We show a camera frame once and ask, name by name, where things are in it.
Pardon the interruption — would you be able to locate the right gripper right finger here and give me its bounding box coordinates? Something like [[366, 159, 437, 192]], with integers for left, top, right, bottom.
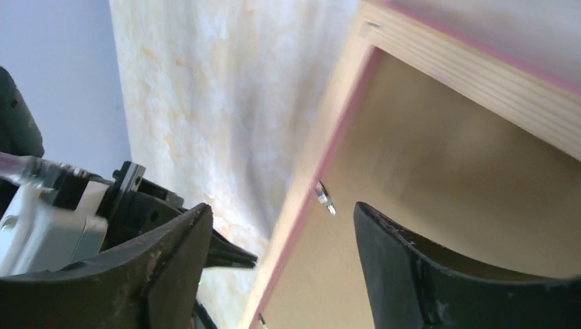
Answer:
[[353, 202, 580, 328]]

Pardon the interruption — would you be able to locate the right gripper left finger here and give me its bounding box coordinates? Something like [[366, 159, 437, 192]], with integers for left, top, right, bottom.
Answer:
[[1, 204, 213, 328]]

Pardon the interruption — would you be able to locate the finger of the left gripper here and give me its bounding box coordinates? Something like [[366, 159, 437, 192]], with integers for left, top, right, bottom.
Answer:
[[204, 230, 258, 269]]

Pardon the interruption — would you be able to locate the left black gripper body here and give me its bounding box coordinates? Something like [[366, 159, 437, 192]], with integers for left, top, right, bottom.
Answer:
[[97, 161, 185, 251]]

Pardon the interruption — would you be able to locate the pink wooden picture frame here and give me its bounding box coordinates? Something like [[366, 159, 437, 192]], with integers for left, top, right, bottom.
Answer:
[[240, 2, 580, 328]]

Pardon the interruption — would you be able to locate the brown cardboard backing board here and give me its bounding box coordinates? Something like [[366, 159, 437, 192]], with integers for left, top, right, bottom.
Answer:
[[254, 51, 580, 328]]

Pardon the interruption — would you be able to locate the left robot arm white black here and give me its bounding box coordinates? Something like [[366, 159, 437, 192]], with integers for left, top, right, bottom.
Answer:
[[1, 69, 258, 269]]

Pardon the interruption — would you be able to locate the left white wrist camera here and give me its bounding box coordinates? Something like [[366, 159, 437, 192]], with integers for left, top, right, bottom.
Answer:
[[1, 182, 108, 277]]

